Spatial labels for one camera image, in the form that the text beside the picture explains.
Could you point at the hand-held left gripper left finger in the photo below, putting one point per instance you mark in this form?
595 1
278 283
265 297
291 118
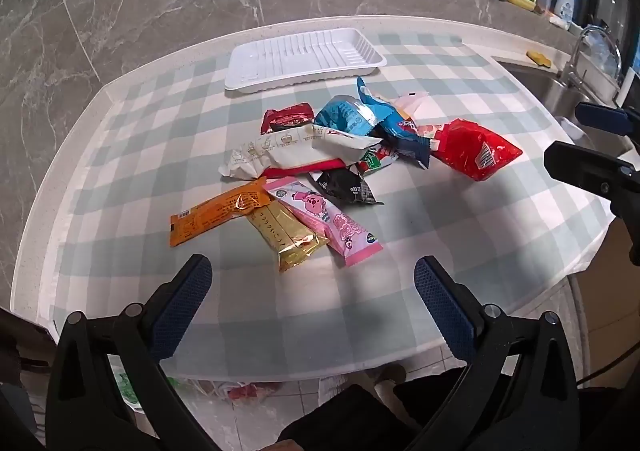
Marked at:
182 306

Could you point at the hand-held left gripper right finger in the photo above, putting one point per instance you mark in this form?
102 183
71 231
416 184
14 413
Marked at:
445 306

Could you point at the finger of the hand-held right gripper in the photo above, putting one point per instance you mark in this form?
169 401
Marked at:
580 166
600 115

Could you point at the orange snack packet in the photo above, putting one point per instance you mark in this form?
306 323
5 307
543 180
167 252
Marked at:
215 216

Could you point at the large red snack packet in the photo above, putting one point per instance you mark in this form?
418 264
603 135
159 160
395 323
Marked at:
470 151

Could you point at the gold snack packet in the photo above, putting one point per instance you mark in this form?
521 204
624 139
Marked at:
290 241

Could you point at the long pink snack packet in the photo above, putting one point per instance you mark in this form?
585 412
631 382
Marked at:
325 221

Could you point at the black snack packet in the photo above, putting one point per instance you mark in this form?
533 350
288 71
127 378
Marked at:
345 183

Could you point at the green snack packet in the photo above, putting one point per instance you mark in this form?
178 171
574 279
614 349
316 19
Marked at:
372 162

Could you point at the navy snack packet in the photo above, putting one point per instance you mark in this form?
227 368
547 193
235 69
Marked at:
405 141

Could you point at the pale pink snack packet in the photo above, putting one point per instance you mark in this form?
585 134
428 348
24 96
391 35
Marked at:
415 106

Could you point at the long white snack packet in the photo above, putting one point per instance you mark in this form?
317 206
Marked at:
280 151

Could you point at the light blue snack packet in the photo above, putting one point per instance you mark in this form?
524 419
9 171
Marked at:
345 117

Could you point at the dark red snack packet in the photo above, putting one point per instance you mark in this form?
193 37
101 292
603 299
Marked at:
287 118

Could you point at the blue white snack packet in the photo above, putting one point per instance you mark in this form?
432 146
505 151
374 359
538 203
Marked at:
372 98

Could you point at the white plastic tray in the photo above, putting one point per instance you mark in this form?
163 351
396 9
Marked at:
300 56

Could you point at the white plastic container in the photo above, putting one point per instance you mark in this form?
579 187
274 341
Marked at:
602 56

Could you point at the steel faucet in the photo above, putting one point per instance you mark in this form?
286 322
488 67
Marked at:
575 56

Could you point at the steel sink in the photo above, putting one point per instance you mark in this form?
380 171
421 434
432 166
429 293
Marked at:
540 81

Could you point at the yellow sponge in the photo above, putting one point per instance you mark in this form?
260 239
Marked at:
540 58

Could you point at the person's shoe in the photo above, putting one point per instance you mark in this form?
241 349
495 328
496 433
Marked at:
390 376

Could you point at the plastic bag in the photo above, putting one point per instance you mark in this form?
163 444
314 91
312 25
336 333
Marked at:
235 388

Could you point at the person's legs in dark pants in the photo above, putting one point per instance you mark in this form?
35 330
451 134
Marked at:
350 416

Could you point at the green white checked tablecloth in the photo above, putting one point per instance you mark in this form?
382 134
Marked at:
150 131

